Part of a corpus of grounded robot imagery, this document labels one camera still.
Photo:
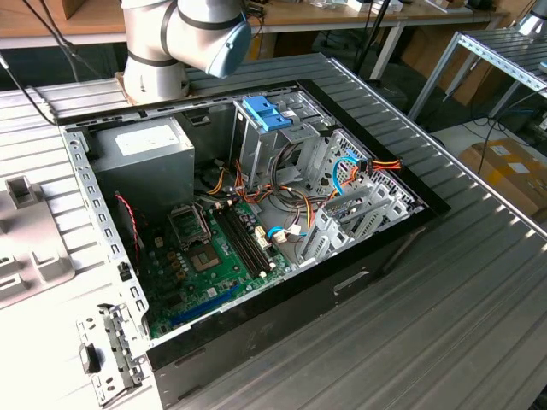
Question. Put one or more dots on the black stand pole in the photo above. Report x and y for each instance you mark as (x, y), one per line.
(376, 30)

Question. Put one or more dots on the black RAM slot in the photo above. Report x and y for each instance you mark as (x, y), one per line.
(252, 236)
(242, 241)
(237, 243)
(247, 238)

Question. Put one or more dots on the blue plastic drive bracket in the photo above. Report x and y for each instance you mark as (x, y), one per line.
(262, 112)

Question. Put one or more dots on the metal disk bay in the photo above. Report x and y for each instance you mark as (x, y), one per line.
(367, 205)

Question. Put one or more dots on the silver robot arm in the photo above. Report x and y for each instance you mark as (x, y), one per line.
(154, 77)

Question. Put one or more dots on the open black PC case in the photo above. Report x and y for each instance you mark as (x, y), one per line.
(278, 316)

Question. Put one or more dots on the grey part rack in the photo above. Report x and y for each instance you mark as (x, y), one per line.
(25, 239)

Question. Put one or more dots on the metal optical drive cage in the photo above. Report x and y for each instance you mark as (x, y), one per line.
(252, 149)

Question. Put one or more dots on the white box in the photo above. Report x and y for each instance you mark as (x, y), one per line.
(363, 5)

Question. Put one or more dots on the labelled cardboard box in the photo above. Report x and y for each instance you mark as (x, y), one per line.
(513, 179)

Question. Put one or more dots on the large brown cardboard box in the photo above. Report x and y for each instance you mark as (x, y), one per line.
(421, 51)

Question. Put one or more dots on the metal frame slat table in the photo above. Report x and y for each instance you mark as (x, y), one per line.
(491, 53)

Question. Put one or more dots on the grey power supply unit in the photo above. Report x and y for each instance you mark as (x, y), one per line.
(145, 179)

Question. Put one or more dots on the small brown box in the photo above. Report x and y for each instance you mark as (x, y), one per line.
(70, 8)

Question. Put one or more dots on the green motherboard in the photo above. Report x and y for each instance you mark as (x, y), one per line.
(222, 277)

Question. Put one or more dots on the blue expansion slot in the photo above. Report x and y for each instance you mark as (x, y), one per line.
(205, 305)

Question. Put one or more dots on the CPU socket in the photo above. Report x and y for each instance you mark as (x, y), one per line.
(205, 258)

